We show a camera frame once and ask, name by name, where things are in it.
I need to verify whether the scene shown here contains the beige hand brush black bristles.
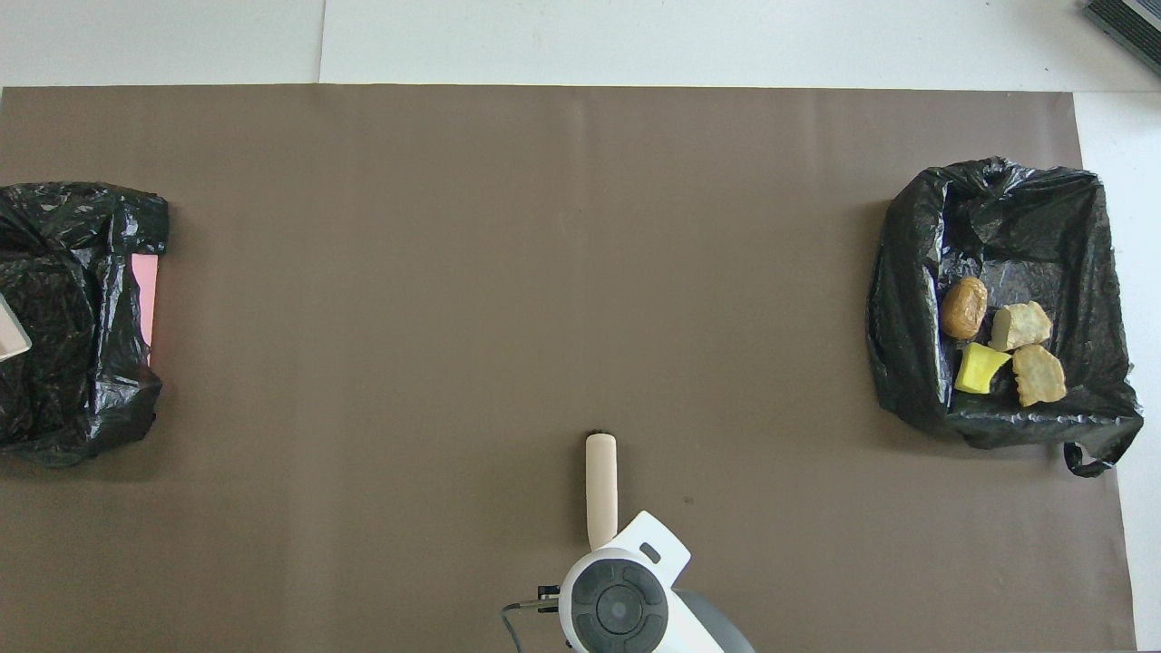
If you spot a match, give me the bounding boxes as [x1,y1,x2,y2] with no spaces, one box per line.
[585,431,620,551]

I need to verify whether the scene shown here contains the dark grey ribbed device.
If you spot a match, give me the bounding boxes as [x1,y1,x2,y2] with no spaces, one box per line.
[1084,0,1161,78]

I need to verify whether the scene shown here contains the brown paper table mat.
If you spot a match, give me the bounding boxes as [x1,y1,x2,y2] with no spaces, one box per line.
[0,85,1139,653]

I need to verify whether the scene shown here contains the brown paper ball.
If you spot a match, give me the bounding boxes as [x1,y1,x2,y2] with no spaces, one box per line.
[939,277,990,341]

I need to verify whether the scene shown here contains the pink bin with black liner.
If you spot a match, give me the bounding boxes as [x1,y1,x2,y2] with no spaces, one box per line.
[0,181,171,469]

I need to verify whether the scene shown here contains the pale paper piece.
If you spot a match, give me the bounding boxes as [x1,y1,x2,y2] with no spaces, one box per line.
[988,300,1054,354]

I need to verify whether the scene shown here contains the small yellow sponge wedge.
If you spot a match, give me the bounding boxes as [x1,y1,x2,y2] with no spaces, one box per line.
[953,342,1012,395]

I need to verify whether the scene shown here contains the beige plastic dustpan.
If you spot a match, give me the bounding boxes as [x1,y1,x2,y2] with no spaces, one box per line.
[0,295,34,364]

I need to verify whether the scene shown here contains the black bag lined bin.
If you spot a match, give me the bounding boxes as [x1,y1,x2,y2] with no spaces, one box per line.
[866,156,1146,479]

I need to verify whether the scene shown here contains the pale bread chunk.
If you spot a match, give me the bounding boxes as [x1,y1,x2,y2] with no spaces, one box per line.
[1011,344,1068,408]

